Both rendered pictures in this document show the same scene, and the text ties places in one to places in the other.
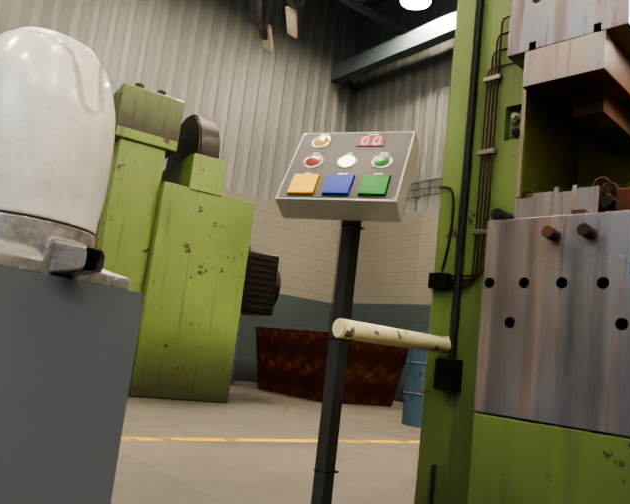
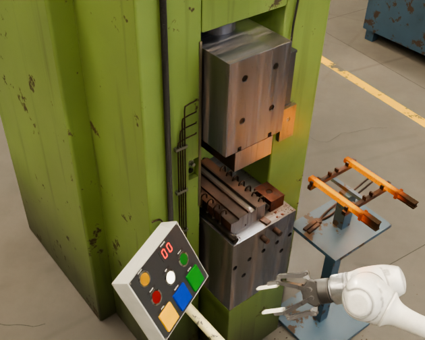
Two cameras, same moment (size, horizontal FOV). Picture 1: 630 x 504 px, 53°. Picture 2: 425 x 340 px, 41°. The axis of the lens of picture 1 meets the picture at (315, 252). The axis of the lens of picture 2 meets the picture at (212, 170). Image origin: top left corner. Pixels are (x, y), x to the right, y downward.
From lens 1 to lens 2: 2.87 m
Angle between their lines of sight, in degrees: 93
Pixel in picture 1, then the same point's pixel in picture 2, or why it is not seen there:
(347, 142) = (156, 264)
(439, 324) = not seen: hidden behind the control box
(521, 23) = (233, 137)
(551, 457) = (257, 300)
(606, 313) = (276, 250)
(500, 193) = (189, 207)
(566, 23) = (256, 134)
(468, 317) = not seen: hidden behind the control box
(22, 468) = not seen: outside the picture
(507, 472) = (242, 316)
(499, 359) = (239, 289)
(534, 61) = (240, 157)
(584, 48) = (263, 146)
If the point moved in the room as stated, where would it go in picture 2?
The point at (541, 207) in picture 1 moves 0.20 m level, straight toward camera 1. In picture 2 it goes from (243, 222) to (286, 236)
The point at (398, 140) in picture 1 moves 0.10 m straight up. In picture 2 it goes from (176, 236) to (175, 216)
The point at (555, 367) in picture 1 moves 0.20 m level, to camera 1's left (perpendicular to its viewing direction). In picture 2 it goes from (260, 276) to (258, 310)
